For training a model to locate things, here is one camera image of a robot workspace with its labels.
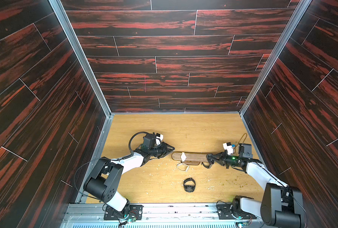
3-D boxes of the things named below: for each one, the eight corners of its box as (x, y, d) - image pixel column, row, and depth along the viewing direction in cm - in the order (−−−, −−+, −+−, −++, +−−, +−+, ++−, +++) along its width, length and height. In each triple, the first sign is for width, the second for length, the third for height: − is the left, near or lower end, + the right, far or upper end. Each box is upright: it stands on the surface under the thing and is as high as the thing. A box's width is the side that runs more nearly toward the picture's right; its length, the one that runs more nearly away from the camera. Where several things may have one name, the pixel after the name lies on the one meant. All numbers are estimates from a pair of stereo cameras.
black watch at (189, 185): (183, 192, 82) (184, 190, 79) (183, 179, 87) (183, 176, 84) (195, 192, 82) (196, 190, 79) (193, 179, 87) (194, 176, 84)
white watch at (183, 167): (177, 171, 90) (177, 169, 88) (176, 165, 93) (176, 163, 91) (188, 171, 90) (188, 169, 88) (187, 165, 93) (188, 163, 90)
